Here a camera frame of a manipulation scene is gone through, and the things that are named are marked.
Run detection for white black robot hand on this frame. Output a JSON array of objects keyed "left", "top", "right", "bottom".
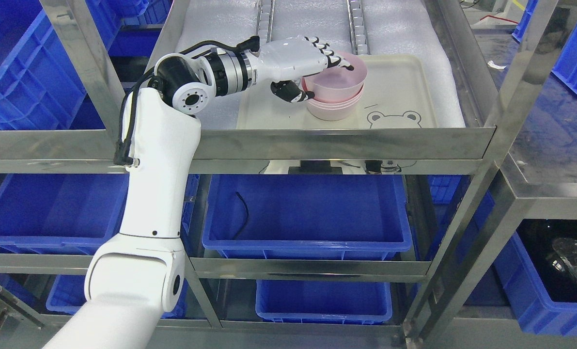
[{"left": 245, "top": 36, "right": 354, "bottom": 103}]

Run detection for pink ikea bowl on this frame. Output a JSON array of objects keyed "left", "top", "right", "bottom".
[{"left": 301, "top": 51, "right": 368, "bottom": 103}]

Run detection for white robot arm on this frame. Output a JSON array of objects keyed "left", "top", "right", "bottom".
[{"left": 45, "top": 35, "right": 260, "bottom": 349}]

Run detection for blue bin centre shelf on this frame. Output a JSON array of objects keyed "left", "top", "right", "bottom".
[{"left": 202, "top": 174, "right": 412, "bottom": 261}]

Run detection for blue bin shelf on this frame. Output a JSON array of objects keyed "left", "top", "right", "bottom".
[
  {"left": 0, "top": 174, "right": 199, "bottom": 255},
  {"left": 202, "top": 174, "right": 412, "bottom": 261}
]

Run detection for blue bin left shelf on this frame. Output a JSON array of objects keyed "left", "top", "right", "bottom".
[{"left": 0, "top": 174, "right": 199, "bottom": 255}]

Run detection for stacked pink bowls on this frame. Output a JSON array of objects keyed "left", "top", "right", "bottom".
[{"left": 306, "top": 87, "right": 364, "bottom": 121}]

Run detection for cream bear tray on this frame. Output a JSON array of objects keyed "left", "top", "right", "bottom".
[{"left": 237, "top": 55, "right": 437, "bottom": 129}]

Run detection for blue bin bottom centre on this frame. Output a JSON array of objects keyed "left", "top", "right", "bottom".
[{"left": 255, "top": 280, "right": 393, "bottom": 325}]

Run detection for large blue crate upper left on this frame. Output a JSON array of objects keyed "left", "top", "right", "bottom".
[{"left": 0, "top": 0, "right": 124, "bottom": 130}]

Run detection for blue bin right with helmet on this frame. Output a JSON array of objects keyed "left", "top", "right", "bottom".
[{"left": 494, "top": 219, "right": 577, "bottom": 336}]

